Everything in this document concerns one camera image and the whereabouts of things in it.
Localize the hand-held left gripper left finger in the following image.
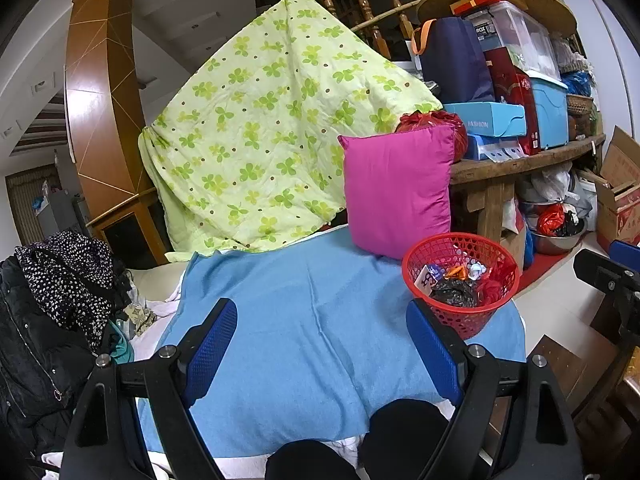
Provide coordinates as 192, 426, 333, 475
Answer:
62, 297, 238, 480

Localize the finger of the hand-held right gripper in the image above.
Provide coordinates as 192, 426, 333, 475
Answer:
611, 240, 640, 262
573, 249, 640, 311

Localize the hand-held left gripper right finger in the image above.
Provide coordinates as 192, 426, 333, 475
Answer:
406, 299, 586, 480

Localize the red mesh basket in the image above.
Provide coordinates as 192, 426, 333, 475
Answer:
401, 232, 519, 341

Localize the black plastic bag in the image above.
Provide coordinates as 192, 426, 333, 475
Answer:
430, 280, 483, 308

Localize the red ribbon bow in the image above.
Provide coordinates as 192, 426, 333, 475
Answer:
482, 260, 518, 306

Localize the brown cardboard box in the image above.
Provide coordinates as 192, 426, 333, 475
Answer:
595, 125, 640, 256

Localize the steel bowl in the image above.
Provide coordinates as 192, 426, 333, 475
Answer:
527, 215, 588, 257

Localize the white bed sheet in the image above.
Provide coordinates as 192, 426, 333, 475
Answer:
40, 266, 491, 480

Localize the red plastic bag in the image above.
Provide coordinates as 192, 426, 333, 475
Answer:
537, 203, 566, 236

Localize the beige patterned cloth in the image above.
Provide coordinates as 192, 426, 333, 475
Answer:
120, 302, 158, 336

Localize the person's right leg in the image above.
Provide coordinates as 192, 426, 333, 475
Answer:
361, 399, 458, 480

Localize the person's leg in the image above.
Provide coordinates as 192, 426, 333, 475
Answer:
361, 399, 458, 480
265, 439, 361, 480

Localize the blue blanket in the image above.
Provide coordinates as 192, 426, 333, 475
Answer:
137, 230, 527, 458

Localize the teal garment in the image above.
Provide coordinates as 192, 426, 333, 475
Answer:
102, 322, 136, 366

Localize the white plastic sack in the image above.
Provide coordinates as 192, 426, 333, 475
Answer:
517, 160, 598, 221

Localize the brown wooden stool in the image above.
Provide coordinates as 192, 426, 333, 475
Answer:
525, 332, 640, 441

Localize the wooden table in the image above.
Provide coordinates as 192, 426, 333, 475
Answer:
450, 132, 607, 251

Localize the wooden glass cabinet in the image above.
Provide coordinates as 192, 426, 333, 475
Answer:
85, 187, 173, 271

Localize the person's left leg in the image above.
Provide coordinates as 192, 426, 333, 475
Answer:
265, 439, 361, 480

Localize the wicker basket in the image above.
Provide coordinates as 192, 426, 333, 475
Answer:
565, 92, 596, 141

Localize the white blue package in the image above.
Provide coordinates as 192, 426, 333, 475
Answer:
467, 132, 533, 162

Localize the light blue storage bin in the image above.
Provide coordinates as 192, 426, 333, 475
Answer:
525, 70, 571, 150

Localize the pink pillow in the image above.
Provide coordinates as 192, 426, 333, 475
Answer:
337, 124, 457, 261

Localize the blue plastic sack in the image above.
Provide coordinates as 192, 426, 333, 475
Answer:
560, 71, 593, 98

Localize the black jacket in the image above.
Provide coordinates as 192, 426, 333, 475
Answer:
0, 255, 116, 461

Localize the blue cardboard box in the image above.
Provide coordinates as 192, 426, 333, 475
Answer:
442, 101, 528, 138

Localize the red gift box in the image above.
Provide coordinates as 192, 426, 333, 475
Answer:
482, 47, 543, 156

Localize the grey cabinet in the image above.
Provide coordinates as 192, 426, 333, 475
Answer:
32, 185, 88, 238

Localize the green floral quilt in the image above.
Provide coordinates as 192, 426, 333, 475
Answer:
140, 0, 443, 263

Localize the clear plastic storage box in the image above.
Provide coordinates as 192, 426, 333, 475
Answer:
462, 0, 556, 81

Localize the round bamboo tray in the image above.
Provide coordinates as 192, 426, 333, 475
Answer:
417, 0, 578, 36

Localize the flat orange red box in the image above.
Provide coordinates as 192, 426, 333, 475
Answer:
450, 0, 516, 16

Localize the navy bag with orange handles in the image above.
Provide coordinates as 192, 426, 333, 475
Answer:
410, 16, 496, 106

